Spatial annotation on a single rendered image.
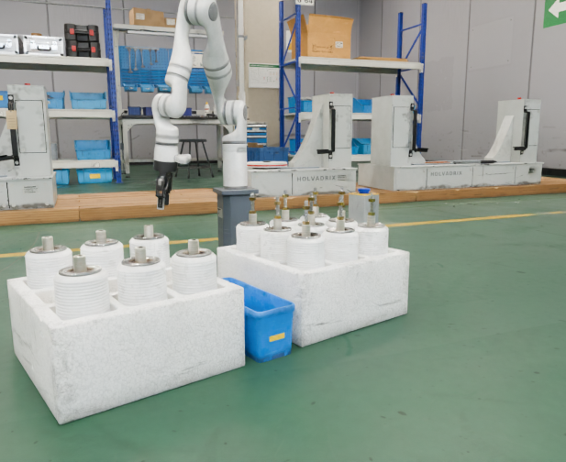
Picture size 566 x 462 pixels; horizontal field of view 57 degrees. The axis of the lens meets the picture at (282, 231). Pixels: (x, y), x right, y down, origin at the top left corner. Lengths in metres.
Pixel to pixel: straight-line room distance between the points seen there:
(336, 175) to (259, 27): 4.59
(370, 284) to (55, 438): 0.81
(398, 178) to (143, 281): 3.22
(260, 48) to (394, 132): 4.26
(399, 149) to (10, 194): 2.71
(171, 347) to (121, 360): 0.10
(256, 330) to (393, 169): 3.03
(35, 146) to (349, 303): 2.50
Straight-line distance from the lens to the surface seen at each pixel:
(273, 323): 1.17
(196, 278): 1.09
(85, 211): 3.33
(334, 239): 1.33
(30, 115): 3.44
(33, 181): 3.40
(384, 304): 1.44
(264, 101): 7.96
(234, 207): 1.95
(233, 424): 0.97
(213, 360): 1.13
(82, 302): 1.01
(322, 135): 3.92
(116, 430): 1.00
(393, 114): 4.11
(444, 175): 4.33
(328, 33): 6.88
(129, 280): 1.04
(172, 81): 1.67
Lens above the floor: 0.50
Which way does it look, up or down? 10 degrees down
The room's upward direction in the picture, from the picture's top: straight up
